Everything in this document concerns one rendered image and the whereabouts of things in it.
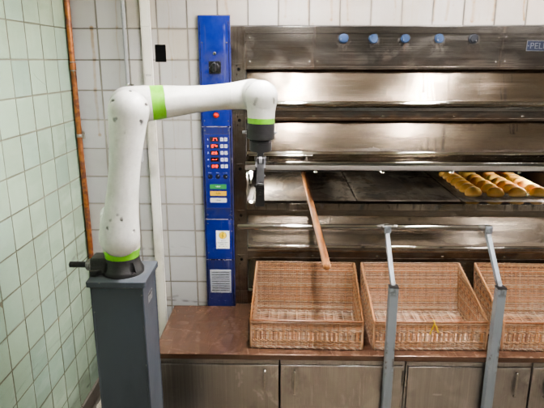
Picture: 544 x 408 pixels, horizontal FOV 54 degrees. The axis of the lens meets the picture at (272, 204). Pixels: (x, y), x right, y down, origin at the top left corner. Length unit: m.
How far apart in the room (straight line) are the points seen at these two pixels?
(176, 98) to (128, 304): 0.73
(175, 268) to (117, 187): 1.45
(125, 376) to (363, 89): 1.77
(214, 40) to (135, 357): 1.58
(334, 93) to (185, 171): 0.89
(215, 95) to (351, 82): 1.14
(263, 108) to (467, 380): 1.72
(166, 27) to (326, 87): 0.87
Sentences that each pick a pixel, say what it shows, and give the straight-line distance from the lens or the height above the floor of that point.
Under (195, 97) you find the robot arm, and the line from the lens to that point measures 1.85.
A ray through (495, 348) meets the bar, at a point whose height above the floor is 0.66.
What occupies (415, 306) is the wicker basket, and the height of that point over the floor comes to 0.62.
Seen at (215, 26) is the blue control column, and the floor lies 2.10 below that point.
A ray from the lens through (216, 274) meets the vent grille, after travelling 3.04.
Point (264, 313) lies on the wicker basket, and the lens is 2.99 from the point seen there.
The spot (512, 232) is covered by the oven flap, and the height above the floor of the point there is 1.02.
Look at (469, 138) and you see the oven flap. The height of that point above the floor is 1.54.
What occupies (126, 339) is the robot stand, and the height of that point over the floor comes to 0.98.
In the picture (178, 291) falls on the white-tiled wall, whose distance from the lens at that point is 3.15.
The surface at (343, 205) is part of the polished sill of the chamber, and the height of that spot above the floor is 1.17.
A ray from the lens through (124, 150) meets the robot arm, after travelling 1.68.
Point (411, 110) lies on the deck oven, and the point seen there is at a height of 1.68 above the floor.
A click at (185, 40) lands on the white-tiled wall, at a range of 2.86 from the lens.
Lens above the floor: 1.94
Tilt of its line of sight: 15 degrees down
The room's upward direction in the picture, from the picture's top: straight up
